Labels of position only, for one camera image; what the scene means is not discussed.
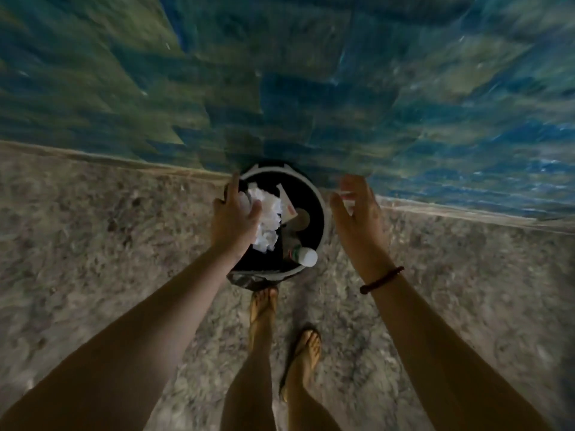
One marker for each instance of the person's left hand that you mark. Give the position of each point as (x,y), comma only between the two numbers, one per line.
(233,228)

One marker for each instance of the person's right hand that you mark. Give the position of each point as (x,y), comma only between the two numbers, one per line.
(366,233)

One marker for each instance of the round black trash bin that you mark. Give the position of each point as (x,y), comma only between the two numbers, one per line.
(314,210)

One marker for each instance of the white product box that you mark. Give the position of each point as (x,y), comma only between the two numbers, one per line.
(286,204)

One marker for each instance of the clear plastic water bottle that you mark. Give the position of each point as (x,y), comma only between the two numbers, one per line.
(305,256)

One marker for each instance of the person's right forearm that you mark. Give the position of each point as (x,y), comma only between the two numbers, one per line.
(449,354)

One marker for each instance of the person's left foot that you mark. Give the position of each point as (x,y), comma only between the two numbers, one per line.
(263,309)

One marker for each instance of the person's foot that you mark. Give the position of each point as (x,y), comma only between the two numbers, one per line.
(305,359)
(263,309)

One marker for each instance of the person's right foot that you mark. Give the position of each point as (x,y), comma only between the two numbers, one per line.
(305,359)

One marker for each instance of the person's left leg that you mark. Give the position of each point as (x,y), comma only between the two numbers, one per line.
(249,395)

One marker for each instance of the person's leg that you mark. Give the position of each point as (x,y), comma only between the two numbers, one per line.
(249,395)
(310,412)

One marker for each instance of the person's right leg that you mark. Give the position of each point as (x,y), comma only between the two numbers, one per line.
(310,412)

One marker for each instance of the brown left sandal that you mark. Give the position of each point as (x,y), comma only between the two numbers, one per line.
(254,305)

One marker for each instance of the brown sandal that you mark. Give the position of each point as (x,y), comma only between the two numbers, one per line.
(254,305)
(289,368)

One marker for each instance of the brown right sandal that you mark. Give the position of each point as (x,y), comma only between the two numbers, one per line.
(289,368)

